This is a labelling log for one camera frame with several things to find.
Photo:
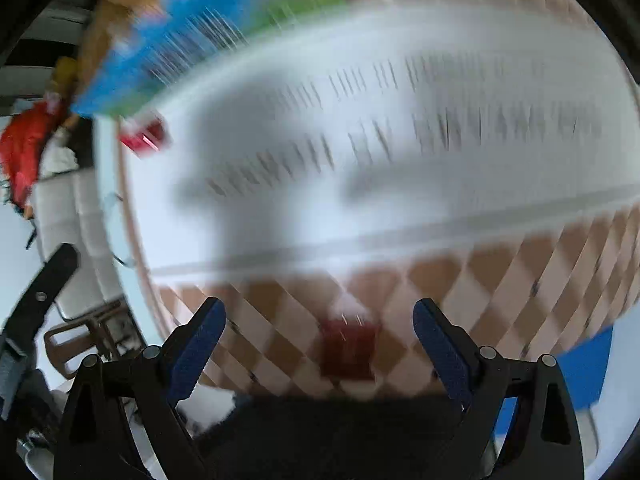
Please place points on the white padded chair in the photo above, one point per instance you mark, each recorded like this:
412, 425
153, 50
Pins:
75, 230

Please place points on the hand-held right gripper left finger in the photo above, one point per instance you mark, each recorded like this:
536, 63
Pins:
197, 345

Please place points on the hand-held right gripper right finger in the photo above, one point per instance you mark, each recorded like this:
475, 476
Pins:
442, 347

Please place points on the blue green snack packet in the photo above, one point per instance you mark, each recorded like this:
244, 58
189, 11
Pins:
175, 50

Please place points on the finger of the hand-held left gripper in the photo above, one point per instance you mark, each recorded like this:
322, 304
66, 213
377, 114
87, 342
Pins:
50, 280

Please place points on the wooden chair frame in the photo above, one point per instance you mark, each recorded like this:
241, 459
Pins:
85, 335

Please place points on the beige diamond pattern box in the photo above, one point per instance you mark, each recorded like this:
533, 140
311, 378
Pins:
350, 160

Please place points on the yellow bin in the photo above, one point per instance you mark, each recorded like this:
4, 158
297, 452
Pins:
66, 75

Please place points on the blue sheet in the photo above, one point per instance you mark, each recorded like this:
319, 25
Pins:
585, 370

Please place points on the red bag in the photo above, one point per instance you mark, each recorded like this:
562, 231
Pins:
27, 150

